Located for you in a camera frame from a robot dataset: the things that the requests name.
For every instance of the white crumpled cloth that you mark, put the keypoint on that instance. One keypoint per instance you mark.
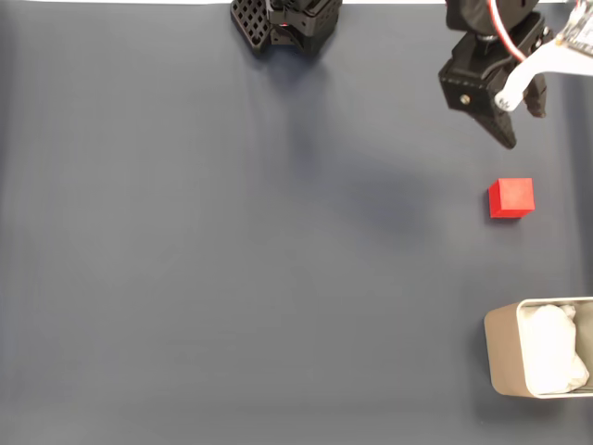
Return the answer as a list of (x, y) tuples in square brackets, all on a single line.
[(551, 347)]

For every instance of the red cube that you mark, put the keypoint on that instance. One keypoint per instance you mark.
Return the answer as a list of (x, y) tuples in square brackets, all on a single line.
[(512, 197)]

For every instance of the beige box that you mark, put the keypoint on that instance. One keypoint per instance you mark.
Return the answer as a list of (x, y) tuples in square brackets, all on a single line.
[(502, 352)]

